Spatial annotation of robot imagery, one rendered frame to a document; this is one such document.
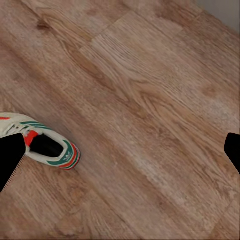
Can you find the gym shoe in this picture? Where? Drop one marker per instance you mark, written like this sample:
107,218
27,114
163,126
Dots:
42,143

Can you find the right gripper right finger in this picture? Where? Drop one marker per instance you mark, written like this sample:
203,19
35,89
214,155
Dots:
232,149

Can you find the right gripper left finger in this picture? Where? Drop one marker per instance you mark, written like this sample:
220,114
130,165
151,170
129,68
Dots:
12,149

